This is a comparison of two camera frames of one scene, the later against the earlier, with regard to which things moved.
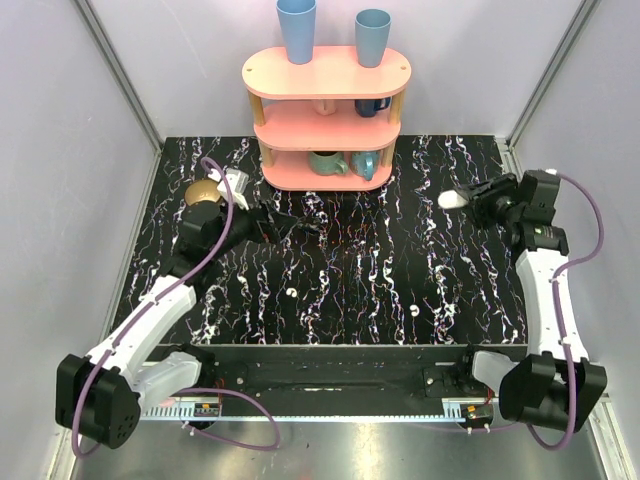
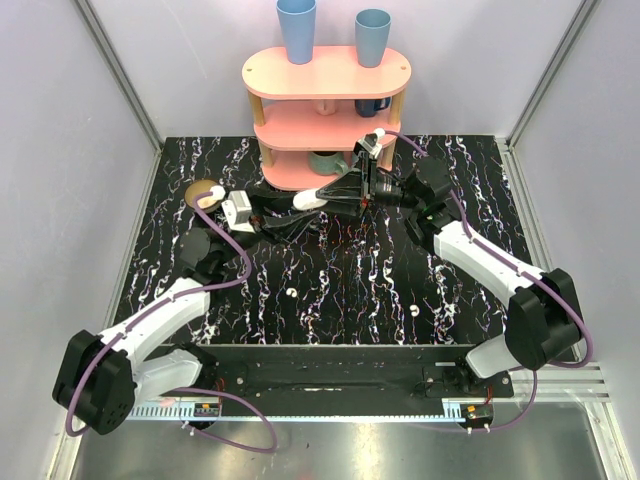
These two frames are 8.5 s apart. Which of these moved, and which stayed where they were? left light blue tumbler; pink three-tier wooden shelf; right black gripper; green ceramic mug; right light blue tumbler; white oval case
Moved: white oval case; right black gripper
Stayed: right light blue tumbler; green ceramic mug; pink three-tier wooden shelf; left light blue tumbler
